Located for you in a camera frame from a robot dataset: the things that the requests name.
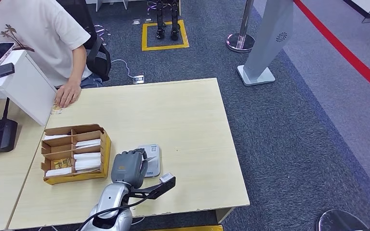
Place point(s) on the yellow card in box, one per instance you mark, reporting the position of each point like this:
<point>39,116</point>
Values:
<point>61,164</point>

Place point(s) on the silver floor power socket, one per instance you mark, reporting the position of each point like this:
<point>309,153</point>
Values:
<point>138,79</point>

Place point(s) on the person's left forearm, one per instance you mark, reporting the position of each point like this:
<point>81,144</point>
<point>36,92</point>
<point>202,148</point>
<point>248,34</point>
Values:
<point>78,67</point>

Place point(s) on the small black hub box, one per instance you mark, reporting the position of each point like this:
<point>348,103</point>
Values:
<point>2,70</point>

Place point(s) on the white key card sleeve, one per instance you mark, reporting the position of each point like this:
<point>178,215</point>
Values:
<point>55,137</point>
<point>87,156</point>
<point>88,143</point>
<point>87,164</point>
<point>58,172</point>

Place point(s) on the person's left hand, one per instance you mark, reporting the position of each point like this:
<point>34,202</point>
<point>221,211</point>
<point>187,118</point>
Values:
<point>67,95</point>

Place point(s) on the round dark stanchion base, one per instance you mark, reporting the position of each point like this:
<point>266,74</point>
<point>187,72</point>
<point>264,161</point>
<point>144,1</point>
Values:
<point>338,223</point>

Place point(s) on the yellow floor tape square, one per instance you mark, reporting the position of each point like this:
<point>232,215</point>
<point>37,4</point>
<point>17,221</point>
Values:
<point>144,36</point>

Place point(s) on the cardboard divided card box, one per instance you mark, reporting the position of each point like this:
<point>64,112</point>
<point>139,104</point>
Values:
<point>105,153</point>

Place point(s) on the grey kiosk pillar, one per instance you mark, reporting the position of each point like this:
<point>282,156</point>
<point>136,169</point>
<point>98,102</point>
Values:
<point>268,32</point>

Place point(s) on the wooden desk leg panel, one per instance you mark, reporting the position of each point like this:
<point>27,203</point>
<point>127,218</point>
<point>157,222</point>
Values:
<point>224,214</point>

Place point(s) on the chrome stanchion post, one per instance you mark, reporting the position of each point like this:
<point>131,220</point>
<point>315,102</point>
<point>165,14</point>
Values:
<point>241,43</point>

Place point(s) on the white furniture legs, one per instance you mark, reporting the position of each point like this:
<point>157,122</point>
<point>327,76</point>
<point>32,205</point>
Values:
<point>99,4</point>

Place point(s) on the black humanoid robot legs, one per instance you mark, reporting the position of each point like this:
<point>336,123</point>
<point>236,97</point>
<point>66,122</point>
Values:
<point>160,16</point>

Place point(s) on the yellow floor tape strip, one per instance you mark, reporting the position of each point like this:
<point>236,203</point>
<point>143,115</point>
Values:
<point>197,228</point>

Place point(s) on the yellow patterned card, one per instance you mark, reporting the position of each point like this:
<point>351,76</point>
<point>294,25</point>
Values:
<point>56,110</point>

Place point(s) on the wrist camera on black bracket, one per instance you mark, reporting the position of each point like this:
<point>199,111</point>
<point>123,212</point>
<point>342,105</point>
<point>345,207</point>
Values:
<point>167,178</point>

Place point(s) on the person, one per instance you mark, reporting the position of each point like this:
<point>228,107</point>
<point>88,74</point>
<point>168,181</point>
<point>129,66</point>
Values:
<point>28,25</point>

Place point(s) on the black office chair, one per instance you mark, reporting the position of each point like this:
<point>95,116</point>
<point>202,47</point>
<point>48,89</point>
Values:
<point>100,63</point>

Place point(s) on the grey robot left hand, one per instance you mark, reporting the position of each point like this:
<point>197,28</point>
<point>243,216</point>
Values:
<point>129,167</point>

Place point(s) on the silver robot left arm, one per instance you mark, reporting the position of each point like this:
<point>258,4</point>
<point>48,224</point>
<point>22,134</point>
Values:
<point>110,199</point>

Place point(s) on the white desk riser stand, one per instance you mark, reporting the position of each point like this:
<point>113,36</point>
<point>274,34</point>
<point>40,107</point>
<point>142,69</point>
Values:
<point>22,86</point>

